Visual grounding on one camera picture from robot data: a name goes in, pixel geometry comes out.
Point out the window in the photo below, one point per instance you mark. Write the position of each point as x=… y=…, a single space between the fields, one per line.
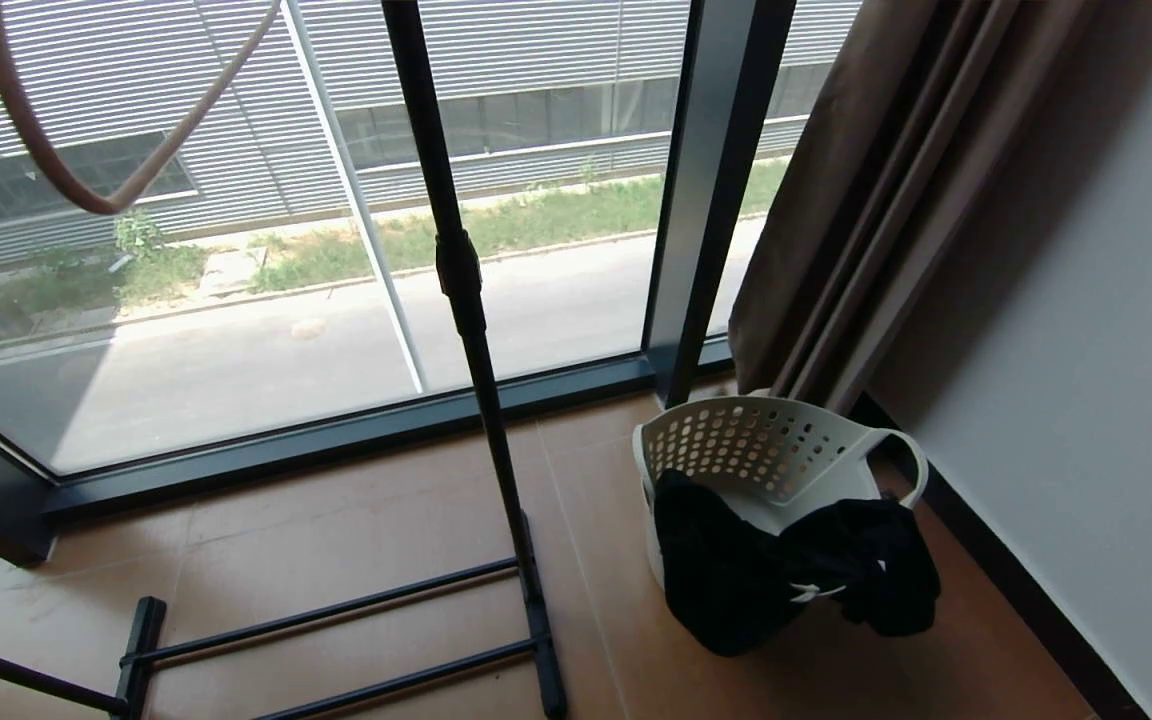
x=706 y=180

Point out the white laundry basket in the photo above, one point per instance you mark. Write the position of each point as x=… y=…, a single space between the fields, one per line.
x=766 y=455

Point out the black clothes rack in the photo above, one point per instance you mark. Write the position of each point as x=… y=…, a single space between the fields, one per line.
x=456 y=270

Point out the brown curtain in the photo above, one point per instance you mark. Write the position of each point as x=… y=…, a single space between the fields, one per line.
x=866 y=200

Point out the pink clothes hanger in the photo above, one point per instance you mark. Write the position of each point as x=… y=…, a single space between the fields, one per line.
x=36 y=142

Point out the heap of clothes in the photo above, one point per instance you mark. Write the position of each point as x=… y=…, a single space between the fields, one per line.
x=726 y=580

